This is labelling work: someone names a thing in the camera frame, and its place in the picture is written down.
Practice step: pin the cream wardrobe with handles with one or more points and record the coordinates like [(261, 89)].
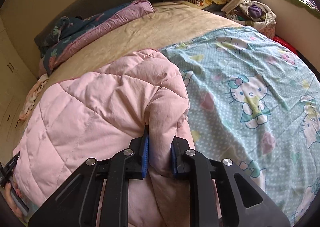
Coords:
[(16, 81)]

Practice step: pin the pink quilted coat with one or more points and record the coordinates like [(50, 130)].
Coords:
[(96, 116)]

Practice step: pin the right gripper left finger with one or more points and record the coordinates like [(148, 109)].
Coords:
[(96, 193)]

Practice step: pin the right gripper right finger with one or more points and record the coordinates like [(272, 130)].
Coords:
[(221, 194)]

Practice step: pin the beige mattress cover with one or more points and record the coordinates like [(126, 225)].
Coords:
[(171, 23)]

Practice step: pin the white patterned bag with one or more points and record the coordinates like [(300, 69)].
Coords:
[(256, 15)]

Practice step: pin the peach floral cloth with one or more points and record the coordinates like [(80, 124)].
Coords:
[(32, 96)]

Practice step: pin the Hello Kitty bed sheet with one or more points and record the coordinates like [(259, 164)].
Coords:
[(257, 103)]

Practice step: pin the teal pink floral quilt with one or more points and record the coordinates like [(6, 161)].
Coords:
[(70, 34)]

